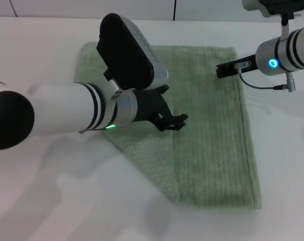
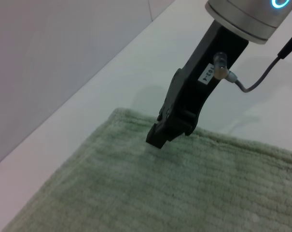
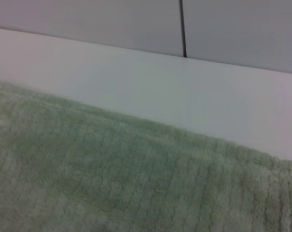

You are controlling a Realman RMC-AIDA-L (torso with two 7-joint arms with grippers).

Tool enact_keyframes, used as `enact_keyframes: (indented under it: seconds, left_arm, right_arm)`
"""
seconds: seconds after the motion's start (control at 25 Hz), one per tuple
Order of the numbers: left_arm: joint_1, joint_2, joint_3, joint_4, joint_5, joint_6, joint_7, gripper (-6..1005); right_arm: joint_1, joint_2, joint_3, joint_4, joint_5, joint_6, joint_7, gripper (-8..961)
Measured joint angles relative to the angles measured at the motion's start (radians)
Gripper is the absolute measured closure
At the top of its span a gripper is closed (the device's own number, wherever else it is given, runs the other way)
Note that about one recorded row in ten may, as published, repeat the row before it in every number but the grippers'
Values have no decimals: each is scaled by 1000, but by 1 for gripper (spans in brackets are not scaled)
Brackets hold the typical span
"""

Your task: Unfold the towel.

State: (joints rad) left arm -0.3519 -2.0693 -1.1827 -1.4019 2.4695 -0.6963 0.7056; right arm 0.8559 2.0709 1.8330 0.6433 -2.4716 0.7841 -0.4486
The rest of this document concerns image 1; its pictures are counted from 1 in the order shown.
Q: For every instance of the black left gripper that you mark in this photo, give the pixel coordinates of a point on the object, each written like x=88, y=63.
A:
x=149, y=105

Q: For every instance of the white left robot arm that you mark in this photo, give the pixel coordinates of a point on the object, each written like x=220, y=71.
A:
x=61, y=110

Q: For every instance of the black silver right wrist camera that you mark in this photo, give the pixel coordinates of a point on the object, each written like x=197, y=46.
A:
x=277, y=6

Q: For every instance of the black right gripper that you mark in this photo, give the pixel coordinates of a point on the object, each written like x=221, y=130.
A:
x=253, y=62

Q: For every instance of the light green ribbed towel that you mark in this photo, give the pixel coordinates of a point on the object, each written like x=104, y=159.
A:
x=212, y=130

